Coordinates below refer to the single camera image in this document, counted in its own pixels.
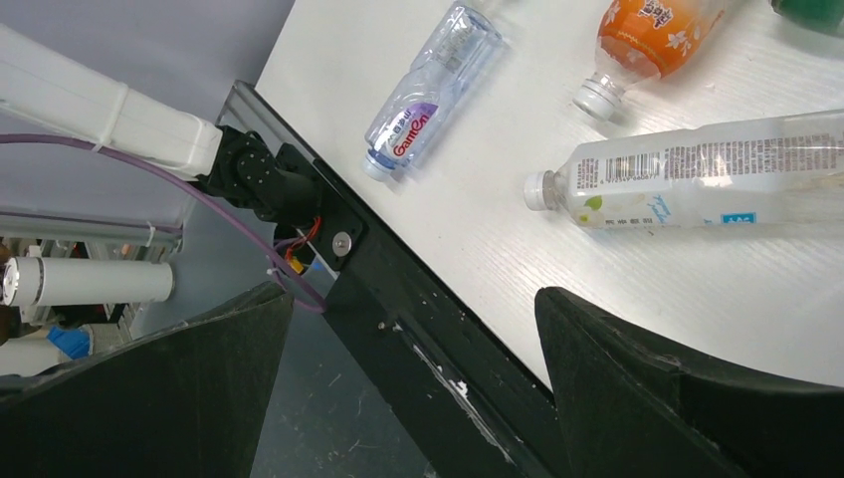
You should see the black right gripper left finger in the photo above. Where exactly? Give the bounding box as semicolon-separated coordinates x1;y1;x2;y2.
1;283;294;477

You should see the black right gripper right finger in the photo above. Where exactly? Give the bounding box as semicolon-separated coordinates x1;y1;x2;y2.
534;287;843;477

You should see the white label clear bottle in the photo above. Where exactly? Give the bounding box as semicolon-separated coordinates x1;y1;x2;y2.
523;110;843;229

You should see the green label tea bottle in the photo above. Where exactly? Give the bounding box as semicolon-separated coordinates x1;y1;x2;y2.
769;0;843;37

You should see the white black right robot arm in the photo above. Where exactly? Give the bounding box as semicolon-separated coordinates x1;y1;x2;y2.
1;27;843;477

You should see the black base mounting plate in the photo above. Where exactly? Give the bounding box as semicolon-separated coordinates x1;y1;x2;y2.
217;81;570;477

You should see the white cylinder in background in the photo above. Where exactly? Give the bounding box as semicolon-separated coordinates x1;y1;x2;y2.
1;257;174;308

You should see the orange drink bottle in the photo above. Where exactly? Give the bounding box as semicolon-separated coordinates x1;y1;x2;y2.
572;0;741;121

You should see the purple label Ganten bottle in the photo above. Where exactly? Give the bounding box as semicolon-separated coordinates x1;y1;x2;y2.
362;1;503;181

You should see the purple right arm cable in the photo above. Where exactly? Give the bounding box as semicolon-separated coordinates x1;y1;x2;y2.
0;132;328;316

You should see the aluminium frame rail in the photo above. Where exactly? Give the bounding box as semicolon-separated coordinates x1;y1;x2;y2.
1;211;183;247

